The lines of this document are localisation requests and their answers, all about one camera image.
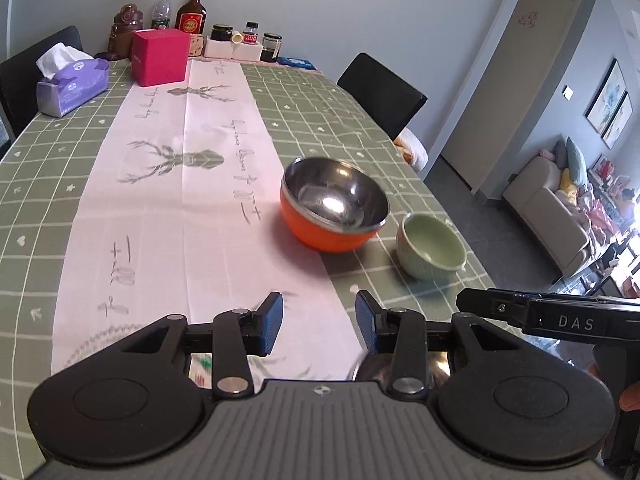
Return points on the red label small bottle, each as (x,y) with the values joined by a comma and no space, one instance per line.
(249,33)

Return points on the right black chair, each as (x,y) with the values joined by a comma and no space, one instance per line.
(389,100)

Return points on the purple tissue pack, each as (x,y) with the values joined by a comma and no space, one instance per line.
(70,78)

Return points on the green ceramic bowl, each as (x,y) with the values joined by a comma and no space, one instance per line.
(428,249)

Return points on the brown figurine jar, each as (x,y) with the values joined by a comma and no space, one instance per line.
(127,21)

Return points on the black chair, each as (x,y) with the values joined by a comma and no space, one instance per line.
(19,76)
(389,100)

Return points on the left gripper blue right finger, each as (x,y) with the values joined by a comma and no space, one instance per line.
(371,320)

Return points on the blue steel bowl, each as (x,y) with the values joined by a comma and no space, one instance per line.
(384,368)

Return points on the cream right door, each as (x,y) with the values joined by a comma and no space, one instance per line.
(521,63)

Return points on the blue flat packet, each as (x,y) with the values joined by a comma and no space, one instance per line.
(299,63)

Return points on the orange steel bowl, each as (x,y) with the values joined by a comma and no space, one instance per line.
(331,206)

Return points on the pink square box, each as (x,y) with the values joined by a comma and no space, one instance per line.
(159,56)

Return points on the dark glass jar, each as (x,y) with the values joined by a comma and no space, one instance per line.
(271,45)

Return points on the yellow tape roll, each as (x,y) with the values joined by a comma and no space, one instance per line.
(237,37)

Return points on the white painted ceramic plate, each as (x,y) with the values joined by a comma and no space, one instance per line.
(200,370)

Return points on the beige sofa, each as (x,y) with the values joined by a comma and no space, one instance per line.
(532,195)

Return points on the far left black chair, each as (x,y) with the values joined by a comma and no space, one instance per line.
(19,76)

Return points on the white flat box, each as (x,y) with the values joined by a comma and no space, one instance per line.
(227,50)

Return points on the clear water bottle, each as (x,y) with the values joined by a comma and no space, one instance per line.
(161,15)

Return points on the framed wall pictures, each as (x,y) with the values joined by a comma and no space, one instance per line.
(611,107)

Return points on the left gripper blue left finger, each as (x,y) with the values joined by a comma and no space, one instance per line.
(269,321)

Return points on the clear glass plate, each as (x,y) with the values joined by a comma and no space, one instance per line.
(96,343)

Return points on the dark lidded jar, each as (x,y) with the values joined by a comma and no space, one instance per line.
(221,32)

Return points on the brown liquor bottle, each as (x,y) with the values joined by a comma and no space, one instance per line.
(191,17)

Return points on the beige patterned small box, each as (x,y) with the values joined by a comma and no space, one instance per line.
(197,45)

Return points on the pink deer table runner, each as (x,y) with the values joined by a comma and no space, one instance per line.
(181,215)

